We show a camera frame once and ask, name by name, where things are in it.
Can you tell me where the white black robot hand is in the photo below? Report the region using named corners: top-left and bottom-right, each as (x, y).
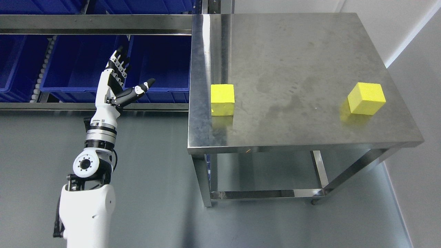
top-left (90, 46), bottom-right (156, 128)

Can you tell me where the yellow foam block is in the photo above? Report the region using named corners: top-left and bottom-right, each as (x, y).
top-left (211, 84), bottom-right (235, 116)
top-left (347, 82), bottom-right (386, 115)

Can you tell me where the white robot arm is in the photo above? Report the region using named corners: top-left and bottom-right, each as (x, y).
top-left (52, 116), bottom-right (117, 248)

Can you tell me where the blue bin lower middle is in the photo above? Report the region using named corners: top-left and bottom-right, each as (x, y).
top-left (40, 35), bottom-right (129, 103)

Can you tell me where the blue bin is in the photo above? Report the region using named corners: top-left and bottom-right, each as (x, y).
top-left (40, 35), bottom-right (129, 103)
top-left (125, 35), bottom-right (192, 103)
top-left (99, 0), bottom-right (196, 14)
top-left (0, 0), bottom-right (86, 15)
top-left (0, 34), bottom-right (49, 103)

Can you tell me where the metal shelf rack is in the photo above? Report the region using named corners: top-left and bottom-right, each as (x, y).
top-left (0, 0), bottom-right (235, 111)

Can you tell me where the blue bin upper middle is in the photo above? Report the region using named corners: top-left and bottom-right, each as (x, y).
top-left (0, 0), bottom-right (86, 15)

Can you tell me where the blue bin lower right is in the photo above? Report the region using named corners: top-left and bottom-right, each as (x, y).
top-left (125, 35), bottom-right (192, 103)

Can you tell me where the blue bin upper right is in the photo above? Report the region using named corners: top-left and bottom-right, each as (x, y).
top-left (99, 0), bottom-right (196, 14)

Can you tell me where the blue bin lower left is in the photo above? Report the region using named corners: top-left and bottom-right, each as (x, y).
top-left (0, 34), bottom-right (49, 103)

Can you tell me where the stainless steel table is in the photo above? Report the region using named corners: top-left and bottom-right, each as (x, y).
top-left (187, 13), bottom-right (424, 207)

